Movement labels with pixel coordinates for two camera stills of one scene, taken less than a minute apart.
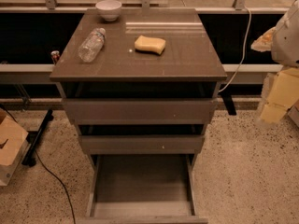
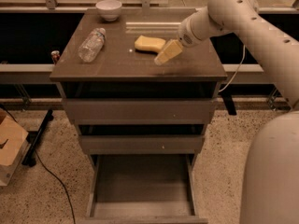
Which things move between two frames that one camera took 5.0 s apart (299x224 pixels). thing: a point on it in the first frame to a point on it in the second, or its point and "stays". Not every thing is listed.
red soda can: [55, 55] stays
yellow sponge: [149, 45] stays
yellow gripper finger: [283, 93] to [192, 31]
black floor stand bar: [30, 158] stays
